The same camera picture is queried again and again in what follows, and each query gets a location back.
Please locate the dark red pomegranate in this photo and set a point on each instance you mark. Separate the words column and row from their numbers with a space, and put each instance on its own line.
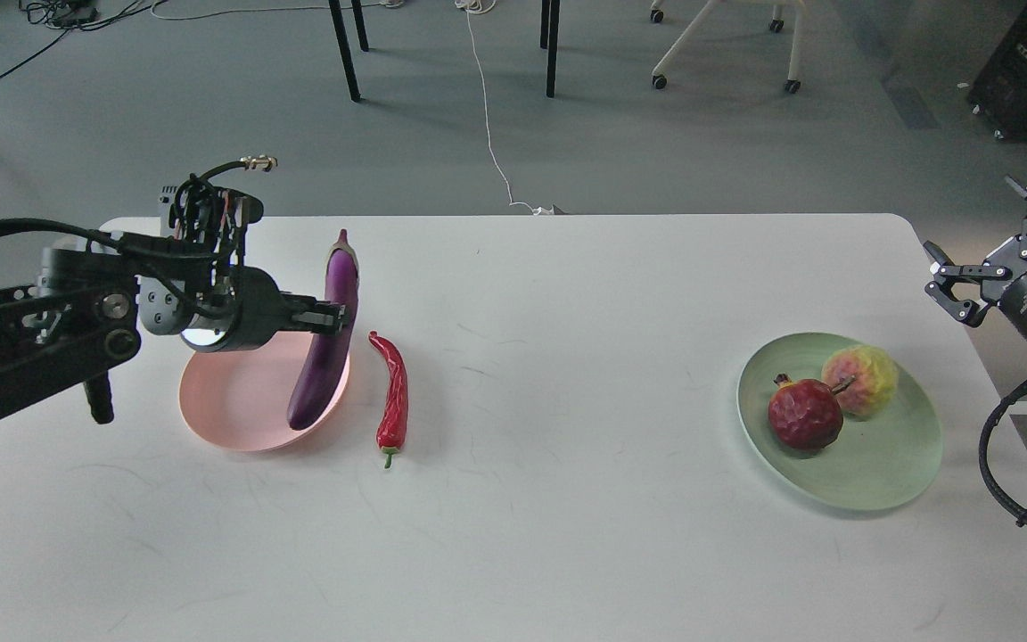
column 805, row 415

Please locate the red chili pepper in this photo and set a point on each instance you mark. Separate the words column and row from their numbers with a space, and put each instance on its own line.
column 392, row 431

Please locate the black table leg right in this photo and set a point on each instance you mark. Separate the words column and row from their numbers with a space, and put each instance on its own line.
column 549, row 21

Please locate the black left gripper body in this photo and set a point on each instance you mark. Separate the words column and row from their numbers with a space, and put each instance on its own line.
column 260, row 310

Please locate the green plate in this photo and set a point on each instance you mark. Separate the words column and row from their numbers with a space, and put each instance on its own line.
column 878, row 462

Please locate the black table leg left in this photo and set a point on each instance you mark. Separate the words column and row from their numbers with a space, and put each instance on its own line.
column 337, row 13

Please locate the pink plate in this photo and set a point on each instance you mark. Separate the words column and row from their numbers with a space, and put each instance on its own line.
column 238, row 400

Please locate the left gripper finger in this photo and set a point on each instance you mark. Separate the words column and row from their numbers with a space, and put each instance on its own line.
column 309, row 308
column 317, row 325

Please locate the black table leg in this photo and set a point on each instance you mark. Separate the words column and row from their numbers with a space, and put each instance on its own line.
column 549, row 21
column 337, row 13

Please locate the purple eggplant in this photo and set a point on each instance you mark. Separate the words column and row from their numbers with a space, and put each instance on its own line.
column 327, row 354

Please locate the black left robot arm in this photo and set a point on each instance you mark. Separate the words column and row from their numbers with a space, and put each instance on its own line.
column 84, row 313

